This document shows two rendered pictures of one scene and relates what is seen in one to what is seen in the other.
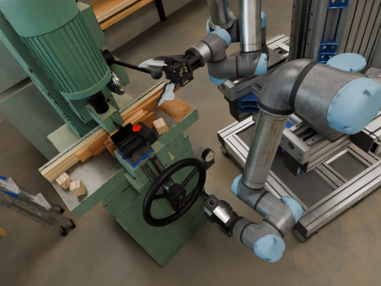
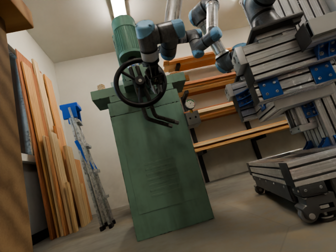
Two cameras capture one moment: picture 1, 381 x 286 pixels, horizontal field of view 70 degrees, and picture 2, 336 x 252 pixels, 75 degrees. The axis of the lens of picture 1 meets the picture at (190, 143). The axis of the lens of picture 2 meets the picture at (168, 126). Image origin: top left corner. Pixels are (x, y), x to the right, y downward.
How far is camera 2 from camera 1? 1.49 m
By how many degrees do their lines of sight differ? 64
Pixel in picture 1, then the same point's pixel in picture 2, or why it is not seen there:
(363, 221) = not seen: outside the picture
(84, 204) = (98, 92)
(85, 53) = (129, 35)
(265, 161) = (167, 13)
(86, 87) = (126, 47)
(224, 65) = (196, 41)
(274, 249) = (143, 22)
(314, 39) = not seen: hidden behind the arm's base
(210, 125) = not seen: hidden behind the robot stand
